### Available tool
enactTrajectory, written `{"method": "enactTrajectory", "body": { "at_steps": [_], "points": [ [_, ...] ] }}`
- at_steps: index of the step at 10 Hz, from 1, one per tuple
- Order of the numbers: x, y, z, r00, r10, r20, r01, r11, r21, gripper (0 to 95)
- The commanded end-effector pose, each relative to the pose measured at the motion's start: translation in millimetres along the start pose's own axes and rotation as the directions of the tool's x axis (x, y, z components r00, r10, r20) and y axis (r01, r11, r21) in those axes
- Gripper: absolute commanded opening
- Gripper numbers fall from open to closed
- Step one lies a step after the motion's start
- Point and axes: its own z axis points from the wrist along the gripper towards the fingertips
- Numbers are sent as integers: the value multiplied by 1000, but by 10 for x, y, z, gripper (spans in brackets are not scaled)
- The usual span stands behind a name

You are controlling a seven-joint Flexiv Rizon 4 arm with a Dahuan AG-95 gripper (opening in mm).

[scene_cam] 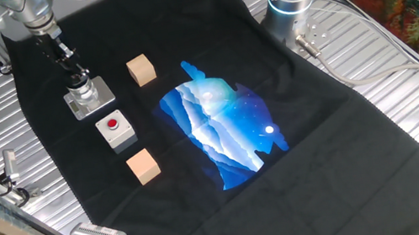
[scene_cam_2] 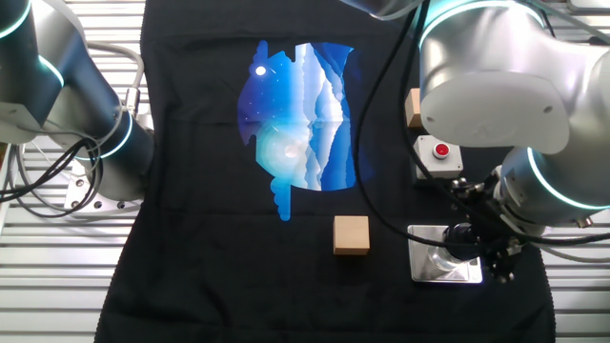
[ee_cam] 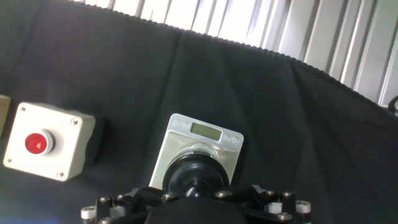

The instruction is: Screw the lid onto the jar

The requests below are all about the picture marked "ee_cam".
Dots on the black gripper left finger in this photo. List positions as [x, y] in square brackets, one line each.
[105, 208]

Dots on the clear glass jar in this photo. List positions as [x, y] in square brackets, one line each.
[199, 151]

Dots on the black cloth with blue print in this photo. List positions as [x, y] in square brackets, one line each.
[280, 124]

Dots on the white box with red button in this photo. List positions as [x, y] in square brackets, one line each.
[65, 152]

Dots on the silver digital scale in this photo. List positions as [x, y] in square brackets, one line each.
[164, 149]

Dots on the light wooden cube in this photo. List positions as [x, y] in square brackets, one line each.
[3, 115]

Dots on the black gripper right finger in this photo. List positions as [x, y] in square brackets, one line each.
[287, 203]

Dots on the black jar lid with knob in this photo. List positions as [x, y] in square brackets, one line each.
[180, 175]

